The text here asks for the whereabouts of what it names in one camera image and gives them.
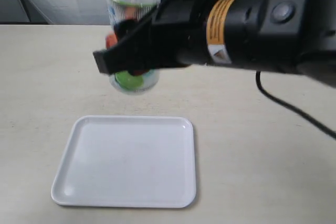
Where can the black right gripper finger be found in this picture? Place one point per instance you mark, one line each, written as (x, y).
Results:
(120, 30)

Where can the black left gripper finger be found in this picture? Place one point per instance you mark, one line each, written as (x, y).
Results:
(131, 53)

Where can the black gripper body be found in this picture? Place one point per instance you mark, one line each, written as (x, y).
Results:
(178, 34)

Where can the clear plastic drink bottle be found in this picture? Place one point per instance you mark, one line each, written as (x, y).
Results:
(132, 82)

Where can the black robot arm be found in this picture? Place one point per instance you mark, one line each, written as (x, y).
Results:
(282, 36)

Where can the white rectangular plastic tray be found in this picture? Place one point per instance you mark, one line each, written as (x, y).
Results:
(128, 161)

